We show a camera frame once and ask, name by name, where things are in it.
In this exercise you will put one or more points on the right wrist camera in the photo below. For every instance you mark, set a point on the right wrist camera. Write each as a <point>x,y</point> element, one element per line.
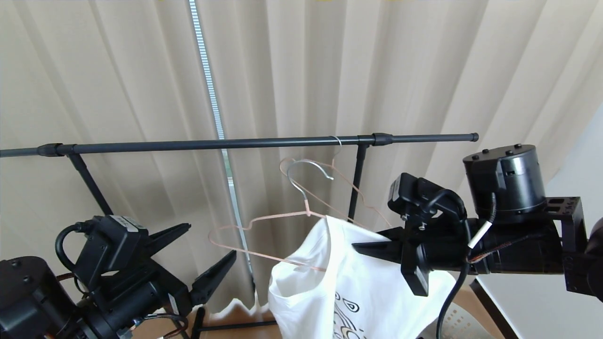
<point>414,193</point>

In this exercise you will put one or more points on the white garment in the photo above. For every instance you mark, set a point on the white garment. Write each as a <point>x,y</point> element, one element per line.
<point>367,292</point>

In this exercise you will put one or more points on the pink clothes hanger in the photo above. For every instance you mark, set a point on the pink clothes hanger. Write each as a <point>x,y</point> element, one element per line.
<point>337,140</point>
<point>307,207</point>

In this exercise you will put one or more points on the white laundry basket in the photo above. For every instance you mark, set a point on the white laundry basket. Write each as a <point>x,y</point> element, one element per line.
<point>471,325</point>

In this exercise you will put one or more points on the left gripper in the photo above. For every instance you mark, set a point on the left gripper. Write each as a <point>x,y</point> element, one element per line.
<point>132,296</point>

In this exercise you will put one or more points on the black clothes rack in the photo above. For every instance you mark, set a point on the black clothes rack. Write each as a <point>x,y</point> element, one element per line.
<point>188,144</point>

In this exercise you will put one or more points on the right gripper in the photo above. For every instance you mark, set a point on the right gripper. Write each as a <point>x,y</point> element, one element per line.
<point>509,249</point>

